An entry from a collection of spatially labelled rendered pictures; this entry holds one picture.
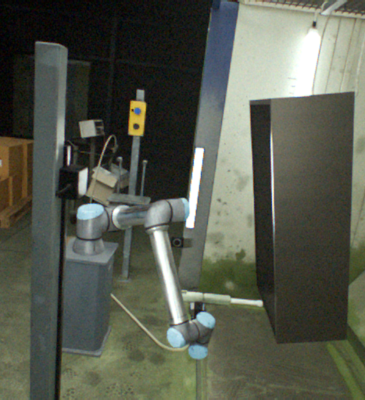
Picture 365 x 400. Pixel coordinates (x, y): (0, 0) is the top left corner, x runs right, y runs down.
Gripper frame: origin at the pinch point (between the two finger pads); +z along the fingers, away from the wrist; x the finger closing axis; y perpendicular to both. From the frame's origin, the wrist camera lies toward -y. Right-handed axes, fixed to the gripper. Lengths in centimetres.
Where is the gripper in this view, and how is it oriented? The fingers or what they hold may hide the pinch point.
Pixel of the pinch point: (197, 301)
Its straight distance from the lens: 209.3
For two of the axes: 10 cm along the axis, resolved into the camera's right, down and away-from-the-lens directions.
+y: -0.6, 9.3, 3.6
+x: 10.0, 0.6, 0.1
